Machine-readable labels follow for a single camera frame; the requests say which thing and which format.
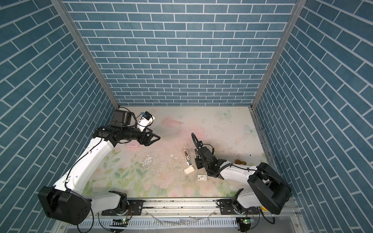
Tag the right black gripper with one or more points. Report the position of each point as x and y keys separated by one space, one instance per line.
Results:
x=197 y=161

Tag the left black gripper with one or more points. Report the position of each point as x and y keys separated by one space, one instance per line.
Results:
x=147 y=141

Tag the staple box sleeve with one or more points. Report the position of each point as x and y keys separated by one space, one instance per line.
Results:
x=202 y=177

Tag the staple box tray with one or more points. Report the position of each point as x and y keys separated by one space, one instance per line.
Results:
x=189 y=170

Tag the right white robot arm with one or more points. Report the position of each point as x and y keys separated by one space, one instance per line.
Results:
x=267 y=188

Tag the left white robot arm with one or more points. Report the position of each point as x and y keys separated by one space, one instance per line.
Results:
x=64 y=201

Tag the brown panda plush toy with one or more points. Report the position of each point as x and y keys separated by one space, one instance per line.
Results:
x=240 y=162

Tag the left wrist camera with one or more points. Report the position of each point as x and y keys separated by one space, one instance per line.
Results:
x=146 y=120

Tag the aluminium front rail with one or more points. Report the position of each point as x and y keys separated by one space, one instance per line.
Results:
x=190 y=214

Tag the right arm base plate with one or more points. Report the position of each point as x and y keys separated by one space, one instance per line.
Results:
x=232 y=207

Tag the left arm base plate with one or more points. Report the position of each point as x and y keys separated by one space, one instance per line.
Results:
x=128 y=208

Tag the aluminium corner post left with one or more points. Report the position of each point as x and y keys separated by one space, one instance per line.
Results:
x=69 y=23

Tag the aluminium corner post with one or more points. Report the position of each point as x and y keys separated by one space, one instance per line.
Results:
x=69 y=23
x=279 y=49

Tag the aluminium corner post right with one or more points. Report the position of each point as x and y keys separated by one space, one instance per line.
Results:
x=279 y=49

